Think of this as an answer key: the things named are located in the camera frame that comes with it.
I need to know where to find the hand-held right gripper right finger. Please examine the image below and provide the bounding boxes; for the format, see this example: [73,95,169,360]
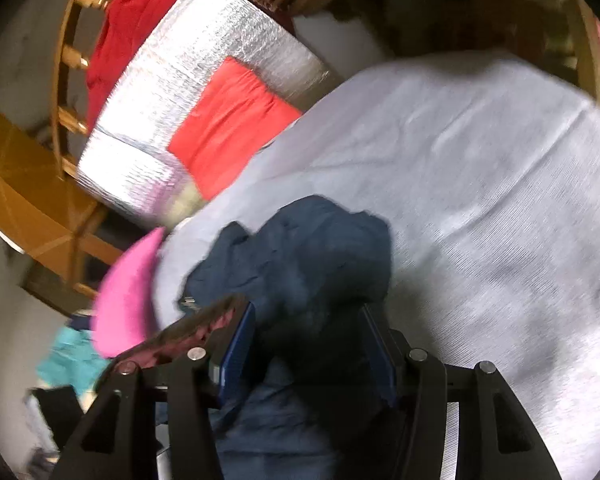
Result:
[357,302,563,480]

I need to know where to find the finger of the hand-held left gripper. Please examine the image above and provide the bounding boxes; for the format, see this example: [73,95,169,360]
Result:
[112,294,248,363]

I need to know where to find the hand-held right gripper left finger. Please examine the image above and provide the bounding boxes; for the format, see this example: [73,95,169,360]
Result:
[55,300,258,480]

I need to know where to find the navy blue garment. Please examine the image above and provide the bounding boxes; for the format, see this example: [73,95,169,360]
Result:
[155,195,406,480]

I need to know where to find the pink pillow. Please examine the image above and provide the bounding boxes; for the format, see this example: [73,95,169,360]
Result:
[91,227,167,359]

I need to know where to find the teal cloth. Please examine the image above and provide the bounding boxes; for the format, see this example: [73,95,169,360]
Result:
[36,327,112,398]

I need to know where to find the dark cloth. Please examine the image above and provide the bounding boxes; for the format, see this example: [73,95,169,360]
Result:
[30,385,86,461]

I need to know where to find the grey sweatshirt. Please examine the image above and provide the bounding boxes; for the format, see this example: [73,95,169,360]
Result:
[155,52,600,480]

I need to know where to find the red-orange cushion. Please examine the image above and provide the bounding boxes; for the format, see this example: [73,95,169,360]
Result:
[167,56,303,201]

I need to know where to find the silver foil insulation mat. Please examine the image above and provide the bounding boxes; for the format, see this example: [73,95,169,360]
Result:
[76,0,331,228]

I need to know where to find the wooden spindle chair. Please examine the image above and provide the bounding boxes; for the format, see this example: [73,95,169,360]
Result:
[50,0,126,301]

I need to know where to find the red cloth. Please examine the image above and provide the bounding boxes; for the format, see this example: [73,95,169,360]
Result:
[84,0,196,131]

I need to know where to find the curved wooden frame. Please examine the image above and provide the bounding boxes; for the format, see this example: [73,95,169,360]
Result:
[540,0,600,106]

